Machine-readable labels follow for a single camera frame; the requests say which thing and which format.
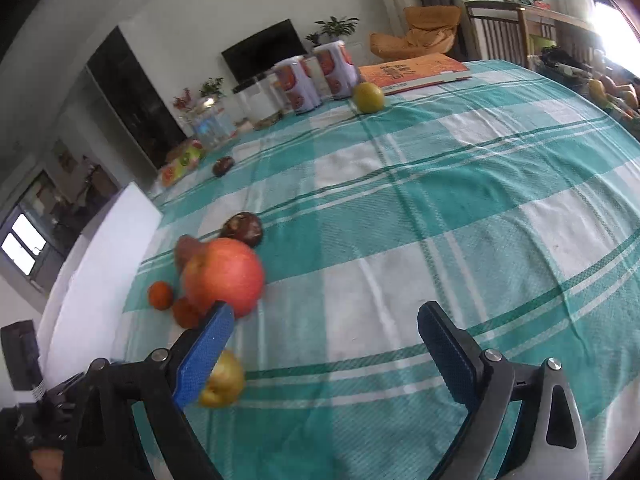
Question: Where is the right red white can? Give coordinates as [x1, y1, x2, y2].
[314, 40, 359, 99]

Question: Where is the large red apple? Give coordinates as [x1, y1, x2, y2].
[181, 237, 265, 318]

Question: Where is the white cardboard box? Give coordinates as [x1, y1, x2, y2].
[37, 182, 162, 388]

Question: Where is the yellow-green round fruit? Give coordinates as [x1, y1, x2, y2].
[352, 82, 385, 114]

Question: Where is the small orange tangerine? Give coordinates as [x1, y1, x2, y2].
[171, 297, 205, 330]
[148, 281, 174, 311]

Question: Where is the yellow pear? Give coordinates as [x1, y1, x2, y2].
[198, 350, 245, 408]

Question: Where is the left red white can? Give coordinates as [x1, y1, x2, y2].
[273, 55, 321, 115]

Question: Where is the teal white plaid tablecloth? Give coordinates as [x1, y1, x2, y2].
[113, 61, 639, 479]

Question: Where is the dark red-brown fruit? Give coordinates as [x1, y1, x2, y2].
[219, 211, 264, 248]

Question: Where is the far dark fruit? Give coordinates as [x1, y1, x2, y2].
[212, 156, 235, 178]

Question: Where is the brown sweet potato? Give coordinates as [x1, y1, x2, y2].
[174, 234, 204, 275]

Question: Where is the dark bookcase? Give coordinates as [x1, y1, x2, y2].
[88, 26, 186, 169]

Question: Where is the kiwi print packet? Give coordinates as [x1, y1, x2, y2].
[160, 140, 205, 188]

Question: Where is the wooden dining chair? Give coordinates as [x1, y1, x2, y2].
[465, 0, 529, 67]

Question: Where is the red white can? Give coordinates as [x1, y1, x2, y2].
[314, 40, 359, 99]
[273, 55, 321, 115]

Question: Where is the orange book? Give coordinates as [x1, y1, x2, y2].
[359, 53, 471, 96]

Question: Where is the orange bean bag chair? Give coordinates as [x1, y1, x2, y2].
[370, 6, 461, 62]

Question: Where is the cluttered side table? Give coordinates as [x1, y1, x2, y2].
[527, 46, 639, 139]

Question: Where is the green potted plant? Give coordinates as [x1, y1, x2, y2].
[316, 16, 360, 40]

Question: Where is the clear jar black lid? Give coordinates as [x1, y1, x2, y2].
[232, 73, 280, 130]

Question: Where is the black television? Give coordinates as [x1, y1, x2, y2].
[221, 20, 307, 82]

